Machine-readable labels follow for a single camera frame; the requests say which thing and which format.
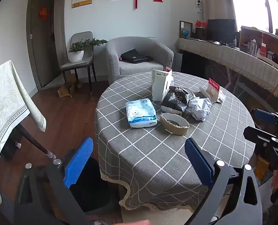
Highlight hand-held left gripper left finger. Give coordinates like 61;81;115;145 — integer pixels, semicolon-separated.
13;137;99;225

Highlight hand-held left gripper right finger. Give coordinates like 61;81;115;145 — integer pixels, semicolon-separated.
185;138;263;225

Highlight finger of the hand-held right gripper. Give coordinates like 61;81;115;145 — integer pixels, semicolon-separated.
243;126;278;151
254;109;278;132

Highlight torn cardboard ring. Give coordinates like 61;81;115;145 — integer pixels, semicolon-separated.
160;112;190;136

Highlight person's right hand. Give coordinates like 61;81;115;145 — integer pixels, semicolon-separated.
271;169;278;191

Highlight grey checked tablecloth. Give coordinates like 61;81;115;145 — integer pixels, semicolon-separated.
94;71;256;211

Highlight black table leg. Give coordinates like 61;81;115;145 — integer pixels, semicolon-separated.
17;124;58;163

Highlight crumpled white paper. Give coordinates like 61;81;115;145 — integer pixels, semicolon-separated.
188;97;212;122

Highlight red label carton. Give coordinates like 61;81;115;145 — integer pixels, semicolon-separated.
206;78;226;104

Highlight beige fringed cloth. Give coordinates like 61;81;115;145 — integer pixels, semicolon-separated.
176;37;278;110

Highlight black printed packet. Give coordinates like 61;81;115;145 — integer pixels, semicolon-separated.
161;86;190;117

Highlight cardboard box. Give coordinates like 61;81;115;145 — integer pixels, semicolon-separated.
57;74;80;98

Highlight blue white tissue pack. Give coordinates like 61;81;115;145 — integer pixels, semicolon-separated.
125;98;157;128

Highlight wooden desk shelf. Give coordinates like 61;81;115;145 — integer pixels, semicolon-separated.
239;26;278;69

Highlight white paper bag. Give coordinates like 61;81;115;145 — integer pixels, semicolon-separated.
152;68;173;102

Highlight black monitor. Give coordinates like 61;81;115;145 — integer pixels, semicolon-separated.
207;19;237;43

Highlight pale green patterned tablecloth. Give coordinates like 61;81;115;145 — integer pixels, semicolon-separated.
0;60;47;177

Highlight grey dining chair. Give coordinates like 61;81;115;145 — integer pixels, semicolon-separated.
59;31;97;98

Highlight grey armchair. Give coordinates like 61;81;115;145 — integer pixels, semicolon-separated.
105;36;174;85

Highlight potted plant in white pot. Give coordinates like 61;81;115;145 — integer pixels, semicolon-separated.
67;38;108;63

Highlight bright window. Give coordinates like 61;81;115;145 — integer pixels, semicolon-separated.
226;0;278;36

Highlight dark wooden door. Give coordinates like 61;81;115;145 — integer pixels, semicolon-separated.
26;0;68;89

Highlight black handbag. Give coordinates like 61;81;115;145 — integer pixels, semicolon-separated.
119;49;151;64

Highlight beige curtain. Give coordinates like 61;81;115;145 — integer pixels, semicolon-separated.
199;0;236;20

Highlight red door ornament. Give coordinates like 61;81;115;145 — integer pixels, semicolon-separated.
38;7;51;21

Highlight white picture frame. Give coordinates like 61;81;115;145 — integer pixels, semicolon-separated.
179;21;193;39

